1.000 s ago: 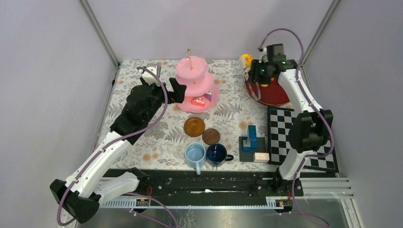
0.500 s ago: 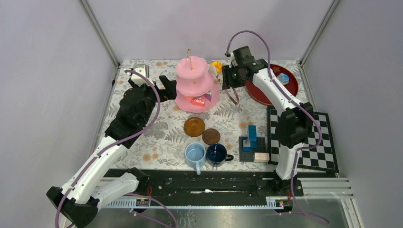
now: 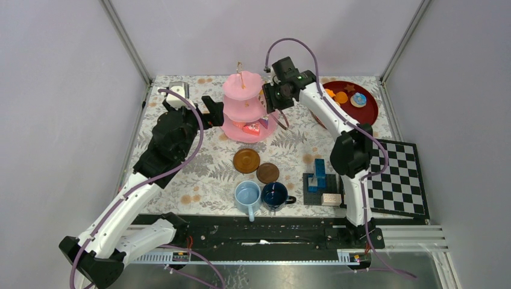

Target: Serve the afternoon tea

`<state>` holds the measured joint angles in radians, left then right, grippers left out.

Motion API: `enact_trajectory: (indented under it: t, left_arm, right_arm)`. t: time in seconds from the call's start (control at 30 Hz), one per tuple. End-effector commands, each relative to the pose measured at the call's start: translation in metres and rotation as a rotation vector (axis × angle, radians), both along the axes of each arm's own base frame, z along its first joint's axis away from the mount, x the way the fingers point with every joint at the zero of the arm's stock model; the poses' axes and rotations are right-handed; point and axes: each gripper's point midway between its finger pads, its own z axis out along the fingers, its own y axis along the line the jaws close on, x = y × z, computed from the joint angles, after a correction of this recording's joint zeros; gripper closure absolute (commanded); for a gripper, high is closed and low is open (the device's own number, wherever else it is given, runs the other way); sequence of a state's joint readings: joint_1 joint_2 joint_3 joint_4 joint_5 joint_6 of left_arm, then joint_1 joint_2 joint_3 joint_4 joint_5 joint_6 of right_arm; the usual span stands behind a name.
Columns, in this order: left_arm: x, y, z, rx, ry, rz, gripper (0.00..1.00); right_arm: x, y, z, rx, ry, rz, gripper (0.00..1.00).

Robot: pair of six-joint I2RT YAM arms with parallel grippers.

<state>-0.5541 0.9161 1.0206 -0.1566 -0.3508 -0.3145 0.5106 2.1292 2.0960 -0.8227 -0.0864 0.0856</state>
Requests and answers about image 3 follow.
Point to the blue frosted donut toy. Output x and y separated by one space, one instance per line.
358 100

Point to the pink three-tier cake stand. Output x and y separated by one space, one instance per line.
242 104

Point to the aluminium frame post left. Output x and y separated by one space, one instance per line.
126 41

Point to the light blue mug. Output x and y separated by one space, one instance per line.
248 198

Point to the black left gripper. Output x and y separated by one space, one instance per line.
206 112

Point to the blue building block tower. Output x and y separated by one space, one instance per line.
317 180

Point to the light brown wooden coaster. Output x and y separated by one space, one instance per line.
246 161

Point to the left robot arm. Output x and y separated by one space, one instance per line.
99 255

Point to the pink swirl roll cake toy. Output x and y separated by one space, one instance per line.
251 128

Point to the orange yellow fish pastry toy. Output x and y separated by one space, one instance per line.
330 93

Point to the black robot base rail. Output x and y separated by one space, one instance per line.
220 238

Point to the floral patterned tablecloth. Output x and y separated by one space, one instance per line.
206 185

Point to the orange tart toy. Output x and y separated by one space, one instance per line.
341 98

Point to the brown star cookie toy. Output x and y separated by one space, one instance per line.
350 88

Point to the dark blue mug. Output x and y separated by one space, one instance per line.
275 196

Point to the pink purple cake slice toy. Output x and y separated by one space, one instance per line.
264 122

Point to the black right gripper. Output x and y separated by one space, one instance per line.
270 97

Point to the grey building block baseplate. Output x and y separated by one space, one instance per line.
315 197

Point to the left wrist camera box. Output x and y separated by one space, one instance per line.
181 88

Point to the aluminium frame post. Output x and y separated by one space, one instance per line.
126 41
409 32

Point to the dark red round tray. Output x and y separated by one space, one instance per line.
367 114

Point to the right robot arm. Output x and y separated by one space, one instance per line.
352 152

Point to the aluminium frame post right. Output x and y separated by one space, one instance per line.
409 32

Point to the white building block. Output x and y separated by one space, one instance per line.
331 199

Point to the dark brown wooden coaster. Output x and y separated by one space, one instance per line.
267 173

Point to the black white checkerboard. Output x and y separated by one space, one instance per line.
399 190

